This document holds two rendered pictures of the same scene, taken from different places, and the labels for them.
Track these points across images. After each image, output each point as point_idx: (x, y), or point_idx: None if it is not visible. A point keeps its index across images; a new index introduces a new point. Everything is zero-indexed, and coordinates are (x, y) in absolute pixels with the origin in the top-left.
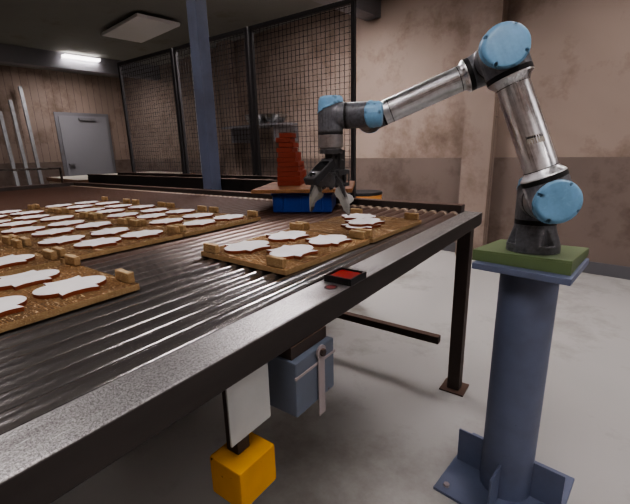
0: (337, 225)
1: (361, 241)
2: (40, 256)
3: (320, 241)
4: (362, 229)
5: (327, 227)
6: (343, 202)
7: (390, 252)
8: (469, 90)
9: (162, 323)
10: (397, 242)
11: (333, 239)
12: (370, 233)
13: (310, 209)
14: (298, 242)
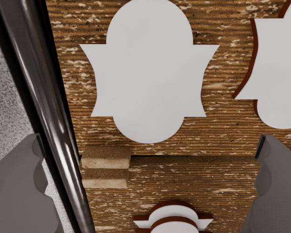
0: (227, 220)
1: (78, 130)
2: None
3: (148, 39)
4: (105, 180)
5: (240, 200)
6: (7, 166)
7: (3, 119)
8: None
9: None
10: (66, 192)
11: (130, 86)
12: (84, 174)
13: (267, 134)
14: (233, 20)
